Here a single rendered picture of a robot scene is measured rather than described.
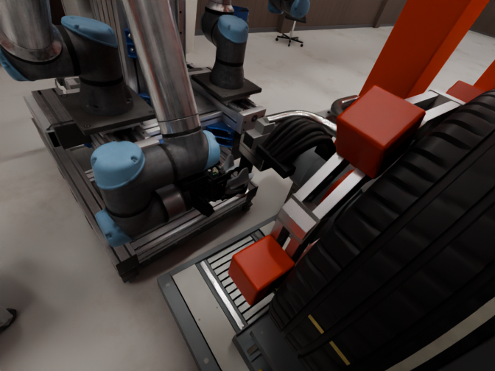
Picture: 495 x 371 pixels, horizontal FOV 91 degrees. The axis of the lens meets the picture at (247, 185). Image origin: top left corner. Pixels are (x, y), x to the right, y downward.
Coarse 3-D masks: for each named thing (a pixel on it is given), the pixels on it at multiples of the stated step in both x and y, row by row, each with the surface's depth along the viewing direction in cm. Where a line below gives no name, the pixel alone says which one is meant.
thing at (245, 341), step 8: (264, 312) 105; (256, 320) 104; (248, 328) 101; (240, 336) 99; (248, 336) 99; (240, 344) 95; (248, 344) 95; (240, 352) 97; (248, 352) 93; (256, 352) 94; (248, 360) 92; (256, 360) 94; (264, 360) 95; (248, 368) 96; (256, 368) 92; (264, 368) 93
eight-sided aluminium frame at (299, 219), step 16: (416, 96) 44; (432, 96) 46; (448, 96) 48; (432, 112) 40; (448, 112) 42; (432, 128) 44; (336, 160) 39; (320, 176) 40; (336, 176) 42; (352, 176) 37; (304, 192) 40; (336, 192) 38; (352, 192) 39; (288, 208) 41; (304, 208) 39; (320, 208) 38; (336, 208) 39; (288, 224) 41; (304, 224) 39; (320, 224) 38; (304, 240) 39
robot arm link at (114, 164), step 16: (112, 144) 38; (128, 144) 39; (96, 160) 35; (112, 160) 35; (128, 160) 36; (144, 160) 39; (160, 160) 41; (96, 176) 37; (112, 176) 36; (128, 176) 37; (144, 176) 39; (160, 176) 41; (112, 192) 38; (128, 192) 39; (144, 192) 41; (112, 208) 40; (128, 208) 41; (144, 208) 43
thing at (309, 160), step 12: (300, 156) 64; (312, 156) 63; (300, 168) 64; (312, 168) 61; (348, 168) 60; (300, 180) 65; (336, 180) 58; (324, 192) 59; (360, 192) 56; (348, 204) 56; (336, 216) 58
